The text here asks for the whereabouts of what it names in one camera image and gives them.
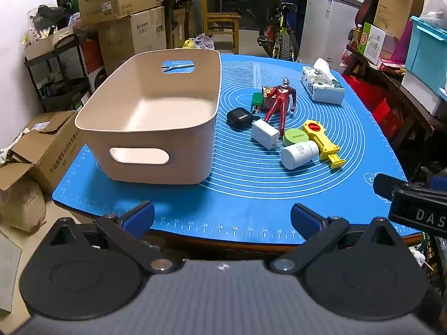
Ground white plastic bag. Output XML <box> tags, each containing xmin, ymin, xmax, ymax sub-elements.
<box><xmin>420</xmin><ymin>0</ymin><xmax>447</xmax><ymax>30</ymax></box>

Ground green round tin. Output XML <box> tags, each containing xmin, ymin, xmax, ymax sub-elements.
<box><xmin>282</xmin><ymin>128</ymin><xmax>310</xmax><ymax>147</ymax></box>

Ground plain brown cardboard box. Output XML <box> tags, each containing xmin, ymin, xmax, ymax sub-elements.
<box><xmin>97</xmin><ymin>6</ymin><xmax>167</xmax><ymax>65</ymax></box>

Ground white pill bottle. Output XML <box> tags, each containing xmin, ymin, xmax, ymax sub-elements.
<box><xmin>281</xmin><ymin>140</ymin><xmax>319</xmax><ymax>171</ymax></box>

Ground yellow toy launcher red dial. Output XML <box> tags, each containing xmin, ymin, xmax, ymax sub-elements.
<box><xmin>302</xmin><ymin>120</ymin><xmax>346</xmax><ymax>169</ymax></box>

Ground beige plastic storage basket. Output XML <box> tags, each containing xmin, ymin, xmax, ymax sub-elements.
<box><xmin>75</xmin><ymin>49</ymin><xmax>222</xmax><ymax>185</ymax></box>

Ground open cardboard box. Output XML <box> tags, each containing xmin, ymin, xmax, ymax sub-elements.
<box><xmin>0</xmin><ymin>111</ymin><xmax>89</xmax><ymax>196</ymax></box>

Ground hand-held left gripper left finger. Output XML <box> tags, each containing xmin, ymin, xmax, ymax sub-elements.
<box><xmin>48</xmin><ymin>201</ymin><xmax>179</xmax><ymax>275</ymax></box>

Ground black metal shelf rack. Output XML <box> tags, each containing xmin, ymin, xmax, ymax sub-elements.
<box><xmin>24</xmin><ymin>34</ymin><xmax>92</xmax><ymax>113</ymax></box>

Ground wooden chair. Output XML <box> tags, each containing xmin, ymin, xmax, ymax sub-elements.
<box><xmin>198</xmin><ymin>0</ymin><xmax>242</xmax><ymax>55</ymax></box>

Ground clear plastic bag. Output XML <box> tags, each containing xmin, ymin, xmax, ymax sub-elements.
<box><xmin>193</xmin><ymin>33</ymin><xmax>215</xmax><ymax>50</ymax></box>

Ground grey handled scissors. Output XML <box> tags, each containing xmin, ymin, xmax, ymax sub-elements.
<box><xmin>161</xmin><ymin>63</ymin><xmax>195</xmax><ymax>73</ymax></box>

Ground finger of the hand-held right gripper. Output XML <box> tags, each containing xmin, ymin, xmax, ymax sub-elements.
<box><xmin>372</xmin><ymin>173</ymin><xmax>410</xmax><ymax>201</ymax></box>

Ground red and white box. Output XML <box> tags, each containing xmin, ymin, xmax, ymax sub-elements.
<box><xmin>80</xmin><ymin>38</ymin><xmax>106</xmax><ymax>93</ymax></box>

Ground blue silicone baking mat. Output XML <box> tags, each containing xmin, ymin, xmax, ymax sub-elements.
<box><xmin>52</xmin><ymin>53</ymin><xmax>425</xmax><ymax>245</ymax></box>

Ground green and black bicycle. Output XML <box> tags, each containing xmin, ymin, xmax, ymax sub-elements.
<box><xmin>258</xmin><ymin>0</ymin><xmax>301</xmax><ymax>61</ymax></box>

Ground beige woven sack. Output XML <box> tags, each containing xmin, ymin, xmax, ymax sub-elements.
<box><xmin>0</xmin><ymin>174</ymin><xmax>47</xmax><ymax>233</ymax></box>

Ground green and white carton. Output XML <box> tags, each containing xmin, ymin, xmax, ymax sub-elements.
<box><xmin>362</xmin><ymin>22</ymin><xmax>387</xmax><ymax>65</ymax></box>

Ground white charger plug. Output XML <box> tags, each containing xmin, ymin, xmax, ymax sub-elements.
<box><xmin>252</xmin><ymin>119</ymin><xmax>281</xmax><ymax>152</ymax></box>

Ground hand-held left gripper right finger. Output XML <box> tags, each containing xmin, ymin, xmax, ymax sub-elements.
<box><xmin>270</xmin><ymin>203</ymin><xmax>403</xmax><ymax>275</ymax></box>

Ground white chest freezer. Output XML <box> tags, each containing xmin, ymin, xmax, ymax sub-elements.
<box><xmin>297</xmin><ymin>0</ymin><xmax>364</xmax><ymax>71</ymax></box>

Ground turquoise plastic storage bin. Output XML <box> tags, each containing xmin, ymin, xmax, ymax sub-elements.
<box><xmin>404</xmin><ymin>15</ymin><xmax>447</xmax><ymax>90</ymax></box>

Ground red hero action figure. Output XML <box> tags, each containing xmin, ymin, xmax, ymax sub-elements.
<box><xmin>263</xmin><ymin>76</ymin><xmax>298</xmax><ymax>135</ymax></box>

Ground tall flat cardboard box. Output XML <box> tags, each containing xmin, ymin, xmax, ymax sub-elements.
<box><xmin>375</xmin><ymin>0</ymin><xmax>427</xmax><ymax>40</ymax></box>

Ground patterned tissue pack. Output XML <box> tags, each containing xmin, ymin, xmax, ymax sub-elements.
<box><xmin>301</xmin><ymin>57</ymin><xmax>346</xmax><ymax>106</ymax></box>

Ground black earbuds case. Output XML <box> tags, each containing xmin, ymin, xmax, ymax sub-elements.
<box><xmin>227</xmin><ymin>107</ymin><xmax>254</xmax><ymax>131</ymax></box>

